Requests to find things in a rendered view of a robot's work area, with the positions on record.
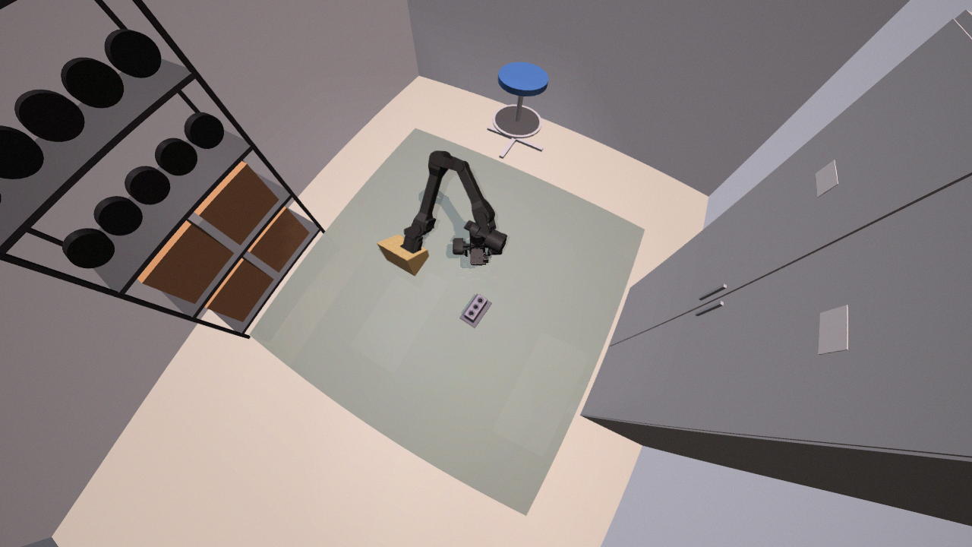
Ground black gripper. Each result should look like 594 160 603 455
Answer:
453 238 503 257

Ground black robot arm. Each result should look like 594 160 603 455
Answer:
400 150 507 266

